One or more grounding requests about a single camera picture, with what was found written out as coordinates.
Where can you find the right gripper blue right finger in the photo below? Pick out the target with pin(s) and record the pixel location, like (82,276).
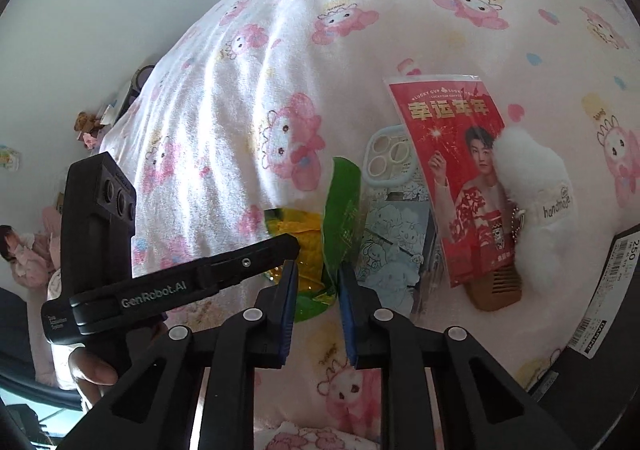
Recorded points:
(366,326)

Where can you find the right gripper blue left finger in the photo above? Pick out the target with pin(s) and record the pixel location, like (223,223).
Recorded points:
(272,343)

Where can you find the clear cartoon phone case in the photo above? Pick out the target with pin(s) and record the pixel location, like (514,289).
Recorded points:
(398,231)

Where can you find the green snack wrapper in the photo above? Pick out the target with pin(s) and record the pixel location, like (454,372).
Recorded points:
(337,233)

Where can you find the brown wooden comb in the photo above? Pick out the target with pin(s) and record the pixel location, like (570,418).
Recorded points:
(496,290)

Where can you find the red poster card pack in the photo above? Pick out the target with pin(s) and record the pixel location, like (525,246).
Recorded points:
(453,124)

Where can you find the person left hand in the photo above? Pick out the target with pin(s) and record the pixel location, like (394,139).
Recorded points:
(92,376)

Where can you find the doll in pink dress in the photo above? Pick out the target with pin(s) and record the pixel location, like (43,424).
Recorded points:
(34,257)

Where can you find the small stuffed bear toy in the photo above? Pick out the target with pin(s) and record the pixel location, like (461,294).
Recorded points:
(87,124)

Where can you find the pink bunny print blanket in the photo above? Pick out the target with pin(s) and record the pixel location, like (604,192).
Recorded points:
(247,111)

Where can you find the black cardboard storage box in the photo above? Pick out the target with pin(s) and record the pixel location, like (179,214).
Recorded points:
(590,386)

